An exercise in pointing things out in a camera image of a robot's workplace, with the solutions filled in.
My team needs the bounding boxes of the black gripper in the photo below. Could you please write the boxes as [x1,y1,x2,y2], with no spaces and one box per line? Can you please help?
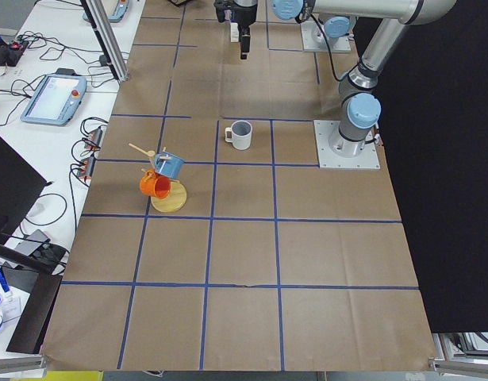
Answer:
[213,0,256,60]

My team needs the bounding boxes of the white mug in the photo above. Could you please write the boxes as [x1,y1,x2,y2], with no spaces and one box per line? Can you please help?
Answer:
[225,120,252,151]

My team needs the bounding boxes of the blue teach pendant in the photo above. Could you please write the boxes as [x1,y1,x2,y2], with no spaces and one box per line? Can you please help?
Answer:
[102,0,129,23]
[20,74,87,126]

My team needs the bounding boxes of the blue mug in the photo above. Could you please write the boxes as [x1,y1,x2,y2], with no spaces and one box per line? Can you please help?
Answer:
[154,152,185,179]

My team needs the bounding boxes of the orange mug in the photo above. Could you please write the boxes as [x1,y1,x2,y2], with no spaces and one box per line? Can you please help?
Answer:
[139,169,171,199]

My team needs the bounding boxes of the wooden mug tree stand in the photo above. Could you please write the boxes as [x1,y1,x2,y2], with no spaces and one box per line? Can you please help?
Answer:
[128,143,187,213]

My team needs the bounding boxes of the black monitor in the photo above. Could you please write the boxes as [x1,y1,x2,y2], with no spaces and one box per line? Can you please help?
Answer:
[0,137,47,244]

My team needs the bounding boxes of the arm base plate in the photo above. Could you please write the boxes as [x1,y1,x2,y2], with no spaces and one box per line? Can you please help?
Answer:
[313,120,380,170]
[301,13,356,53]

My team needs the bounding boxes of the aluminium frame post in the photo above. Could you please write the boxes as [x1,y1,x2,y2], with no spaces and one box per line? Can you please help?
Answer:
[80,0,129,83]

